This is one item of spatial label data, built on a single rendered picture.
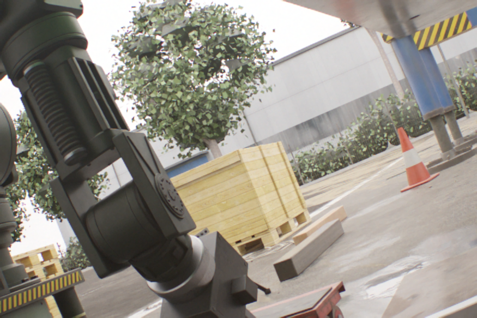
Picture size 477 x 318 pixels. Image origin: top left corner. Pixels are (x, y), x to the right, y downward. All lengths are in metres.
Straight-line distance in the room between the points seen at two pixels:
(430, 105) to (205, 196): 2.22
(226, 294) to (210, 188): 4.38
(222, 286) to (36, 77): 0.58
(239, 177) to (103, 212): 4.42
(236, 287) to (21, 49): 0.68
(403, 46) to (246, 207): 2.09
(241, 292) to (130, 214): 0.32
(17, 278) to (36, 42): 1.05
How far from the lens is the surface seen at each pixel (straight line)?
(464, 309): 1.33
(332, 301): 1.75
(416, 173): 5.58
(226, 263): 1.48
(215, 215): 5.81
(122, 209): 1.28
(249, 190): 5.67
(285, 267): 3.28
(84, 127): 1.31
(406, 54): 6.29
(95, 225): 1.30
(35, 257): 6.41
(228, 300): 1.43
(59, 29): 1.37
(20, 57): 1.36
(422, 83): 6.26
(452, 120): 8.15
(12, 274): 2.19
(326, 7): 1.04
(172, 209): 1.27
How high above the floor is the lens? 0.43
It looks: 4 degrees up
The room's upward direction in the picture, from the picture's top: 22 degrees counter-clockwise
